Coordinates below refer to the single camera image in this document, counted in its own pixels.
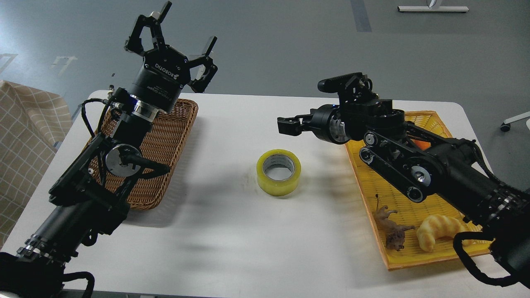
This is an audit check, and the beige checked cloth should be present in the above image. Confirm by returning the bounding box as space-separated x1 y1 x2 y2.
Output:
0 80 72 245

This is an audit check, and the orange toy carrot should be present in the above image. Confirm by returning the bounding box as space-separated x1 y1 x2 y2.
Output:
412 139 431 151

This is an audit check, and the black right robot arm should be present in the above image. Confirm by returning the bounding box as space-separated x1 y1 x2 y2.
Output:
277 73 530 287

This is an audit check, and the white stand base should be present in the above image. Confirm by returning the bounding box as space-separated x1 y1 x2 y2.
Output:
397 0 470 13

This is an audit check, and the yellow plastic woven basket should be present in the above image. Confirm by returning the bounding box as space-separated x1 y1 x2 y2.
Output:
344 111 495 271

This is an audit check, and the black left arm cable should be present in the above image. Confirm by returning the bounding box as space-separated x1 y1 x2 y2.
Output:
80 98 116 139

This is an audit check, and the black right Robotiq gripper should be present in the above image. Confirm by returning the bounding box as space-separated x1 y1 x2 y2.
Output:
277 106 344 144

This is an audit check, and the toy croissant bread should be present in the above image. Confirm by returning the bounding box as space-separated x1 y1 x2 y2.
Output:
416 214 470 252

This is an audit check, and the brown toy animal figure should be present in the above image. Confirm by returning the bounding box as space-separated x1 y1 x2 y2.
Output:
373 194 416 251

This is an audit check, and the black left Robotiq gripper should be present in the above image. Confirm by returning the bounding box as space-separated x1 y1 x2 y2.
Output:
124 1 218 115

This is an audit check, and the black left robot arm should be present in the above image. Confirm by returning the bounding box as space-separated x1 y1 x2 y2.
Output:
1 1 217 298

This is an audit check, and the yellow tape roll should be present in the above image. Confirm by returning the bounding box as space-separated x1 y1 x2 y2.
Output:
256 149 301 196

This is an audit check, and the brown wicker basket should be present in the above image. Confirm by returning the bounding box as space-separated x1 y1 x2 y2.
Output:
85 99 198 211

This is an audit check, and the white office chair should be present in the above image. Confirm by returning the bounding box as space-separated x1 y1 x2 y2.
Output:
500 111 530 132

